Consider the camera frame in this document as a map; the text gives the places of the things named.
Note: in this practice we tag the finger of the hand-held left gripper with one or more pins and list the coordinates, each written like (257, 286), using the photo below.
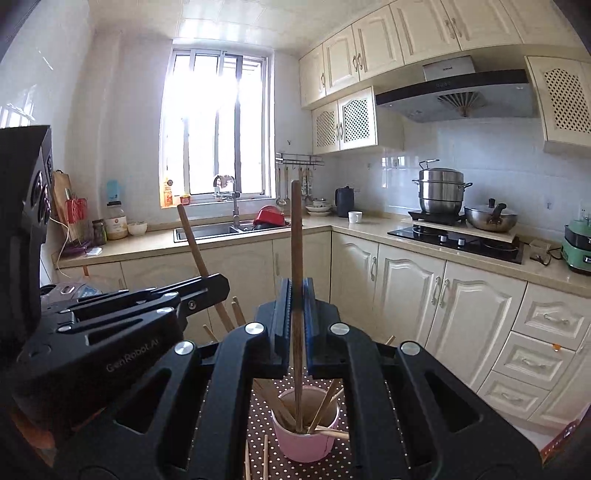
(203, 290)
(115, 297)

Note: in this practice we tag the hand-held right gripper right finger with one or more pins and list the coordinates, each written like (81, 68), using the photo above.
(310, 341)

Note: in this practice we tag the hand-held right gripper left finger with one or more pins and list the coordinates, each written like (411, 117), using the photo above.
(284, 341)

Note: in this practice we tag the reddish brown wooden chopstick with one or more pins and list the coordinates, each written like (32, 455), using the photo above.
(196, 254)

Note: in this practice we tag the bunch of wooden chopsticks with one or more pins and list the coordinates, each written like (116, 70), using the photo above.
(323, 405)

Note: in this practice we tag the dark brown wooden chopstick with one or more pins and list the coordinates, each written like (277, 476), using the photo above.
(296, 240)

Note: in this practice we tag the pink cup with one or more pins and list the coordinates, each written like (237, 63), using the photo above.
(300, 450)

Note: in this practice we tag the light wooden chopstick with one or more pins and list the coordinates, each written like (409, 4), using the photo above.
(265, 457)
(248, 461)

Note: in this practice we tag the wooden cutting board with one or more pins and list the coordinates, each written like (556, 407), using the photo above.
(61, 189)

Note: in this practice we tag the red mesh bag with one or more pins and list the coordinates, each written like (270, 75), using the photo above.
(77, 210)

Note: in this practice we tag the steel sink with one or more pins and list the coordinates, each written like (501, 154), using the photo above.
(207, 232)

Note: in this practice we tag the purple cloth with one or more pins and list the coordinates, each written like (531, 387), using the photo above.
(76, 250)

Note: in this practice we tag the small dark jar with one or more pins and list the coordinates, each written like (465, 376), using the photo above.
(99, 233)

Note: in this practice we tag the glass jar with beige contents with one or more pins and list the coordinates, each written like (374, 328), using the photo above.
(116, 226)

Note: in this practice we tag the small white bowl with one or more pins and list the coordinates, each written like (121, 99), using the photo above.
(137, 228)

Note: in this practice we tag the steel faucet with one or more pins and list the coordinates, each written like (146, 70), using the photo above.
(235, 207)

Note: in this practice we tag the light blue carton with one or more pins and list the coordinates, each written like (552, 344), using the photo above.
(115, 190)

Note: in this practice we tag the red basin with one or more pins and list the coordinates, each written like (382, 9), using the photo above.
(270, 216)

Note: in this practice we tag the orange bottle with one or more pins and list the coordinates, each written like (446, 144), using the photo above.
(168, 194)

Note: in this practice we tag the hanging steel ladle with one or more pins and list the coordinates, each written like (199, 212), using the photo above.
(280, 194)

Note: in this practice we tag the small white cup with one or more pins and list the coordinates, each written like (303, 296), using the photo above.
(355, 217)

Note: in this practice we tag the stacked white bowls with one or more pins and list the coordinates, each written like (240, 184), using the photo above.
(318, 208)

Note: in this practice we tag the black electric kettle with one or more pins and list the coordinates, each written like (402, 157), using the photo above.
(344, 203)

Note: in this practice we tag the kitchen window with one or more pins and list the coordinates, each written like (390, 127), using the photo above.
(203, 115)

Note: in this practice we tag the black induction cooker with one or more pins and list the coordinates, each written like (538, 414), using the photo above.
(434, 217)

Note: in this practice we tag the black gas stove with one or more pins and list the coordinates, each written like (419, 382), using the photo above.
(461, 247)

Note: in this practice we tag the steel steamer pot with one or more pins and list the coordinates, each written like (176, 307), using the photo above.
(441, 189)

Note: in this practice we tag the steel wok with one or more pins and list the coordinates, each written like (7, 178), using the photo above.
(489, 219)

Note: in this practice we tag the range hood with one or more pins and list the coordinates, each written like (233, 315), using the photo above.
(415, 99)

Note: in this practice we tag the green electric cooker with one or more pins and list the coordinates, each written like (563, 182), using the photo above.
(577, 249)

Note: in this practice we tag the wall utensil rack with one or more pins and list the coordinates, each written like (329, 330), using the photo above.
(300, 159)

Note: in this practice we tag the white wall socket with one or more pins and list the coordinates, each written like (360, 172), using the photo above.
(392, 161)

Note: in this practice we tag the cream wall cabinets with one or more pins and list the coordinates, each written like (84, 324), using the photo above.
(369, 50)

